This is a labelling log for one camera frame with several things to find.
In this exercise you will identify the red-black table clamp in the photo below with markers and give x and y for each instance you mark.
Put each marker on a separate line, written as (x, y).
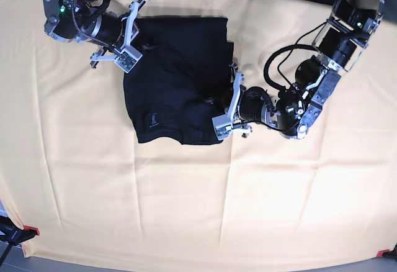
(14, 236)
(388, 254)

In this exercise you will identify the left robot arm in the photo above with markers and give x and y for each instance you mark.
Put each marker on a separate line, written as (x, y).
(344, 35)

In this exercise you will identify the left red-black table clamp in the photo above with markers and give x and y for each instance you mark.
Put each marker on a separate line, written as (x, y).
(14, 236)

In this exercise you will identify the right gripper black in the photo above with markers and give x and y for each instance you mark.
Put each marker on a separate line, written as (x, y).
(108, 28)

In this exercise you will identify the yellow table cloth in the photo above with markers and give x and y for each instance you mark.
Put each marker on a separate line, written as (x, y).
(71, 166)

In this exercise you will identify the right red-black table clamp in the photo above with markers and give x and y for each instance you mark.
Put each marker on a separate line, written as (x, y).
(388, 254)

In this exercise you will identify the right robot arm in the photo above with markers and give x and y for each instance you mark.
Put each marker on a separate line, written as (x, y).
(90, 21)

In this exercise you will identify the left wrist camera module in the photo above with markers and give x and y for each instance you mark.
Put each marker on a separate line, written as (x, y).
(222, 126)

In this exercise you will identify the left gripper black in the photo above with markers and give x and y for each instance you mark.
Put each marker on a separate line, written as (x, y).
(255, 104)

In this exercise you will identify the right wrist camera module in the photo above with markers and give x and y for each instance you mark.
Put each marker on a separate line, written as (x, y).
(128, 58)

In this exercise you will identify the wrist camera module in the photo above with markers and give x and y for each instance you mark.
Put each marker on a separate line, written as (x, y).
(128, 58)
(222, 126)

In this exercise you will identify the dark navy T-shirt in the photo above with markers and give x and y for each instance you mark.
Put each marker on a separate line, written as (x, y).
(175, 89)

